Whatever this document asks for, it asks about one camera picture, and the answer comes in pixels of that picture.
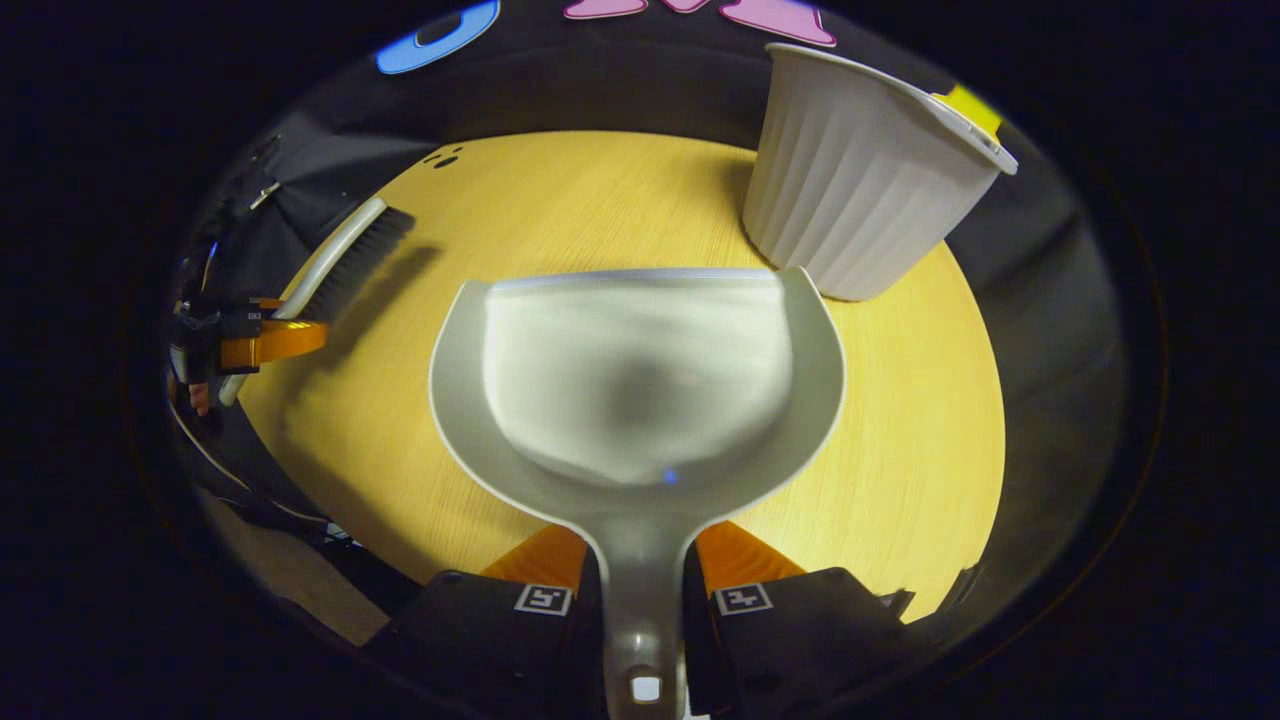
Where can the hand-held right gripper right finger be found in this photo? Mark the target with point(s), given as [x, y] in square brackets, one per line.
[790, 630]

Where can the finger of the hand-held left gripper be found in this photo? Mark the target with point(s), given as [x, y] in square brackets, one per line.
[268, 306]
[285, 342]

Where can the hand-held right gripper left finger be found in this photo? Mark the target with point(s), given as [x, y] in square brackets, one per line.
[500, 640]

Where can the grey dustpan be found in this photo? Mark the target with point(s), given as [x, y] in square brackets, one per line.
[640, 380]

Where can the white garbage bin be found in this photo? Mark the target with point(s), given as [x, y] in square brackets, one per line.
[860, 180]

